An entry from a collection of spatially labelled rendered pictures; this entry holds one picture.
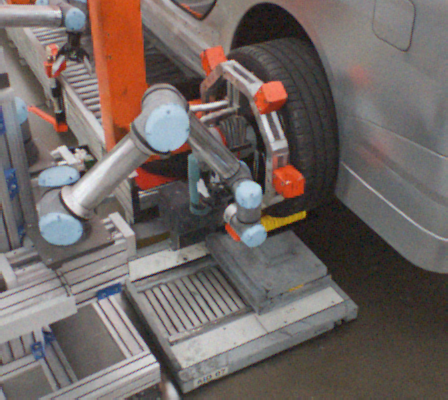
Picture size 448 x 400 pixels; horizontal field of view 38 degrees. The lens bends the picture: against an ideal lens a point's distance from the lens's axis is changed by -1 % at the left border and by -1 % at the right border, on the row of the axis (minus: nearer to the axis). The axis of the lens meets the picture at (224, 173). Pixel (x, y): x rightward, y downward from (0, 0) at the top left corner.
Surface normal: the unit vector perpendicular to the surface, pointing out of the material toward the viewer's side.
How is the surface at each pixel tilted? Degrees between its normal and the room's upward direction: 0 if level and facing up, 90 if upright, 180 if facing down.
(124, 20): 90
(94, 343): 0
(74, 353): 0
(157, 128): 85
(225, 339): 0
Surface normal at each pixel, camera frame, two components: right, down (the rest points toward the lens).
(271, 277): 0.00, -0.82
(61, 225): 0.10, 0.64
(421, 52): -0.88, 0.27
